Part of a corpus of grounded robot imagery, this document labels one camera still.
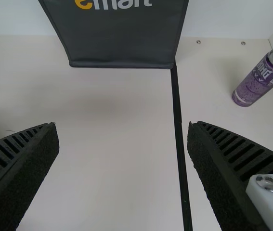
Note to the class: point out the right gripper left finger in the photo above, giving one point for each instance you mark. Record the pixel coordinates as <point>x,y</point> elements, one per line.
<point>18,168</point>

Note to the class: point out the black strip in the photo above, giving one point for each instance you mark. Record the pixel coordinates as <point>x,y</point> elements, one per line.
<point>178,120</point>

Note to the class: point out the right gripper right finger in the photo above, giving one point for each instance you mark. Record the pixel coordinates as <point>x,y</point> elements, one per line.
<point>225,173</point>

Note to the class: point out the purple can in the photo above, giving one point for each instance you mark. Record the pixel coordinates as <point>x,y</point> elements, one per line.
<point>254,84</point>

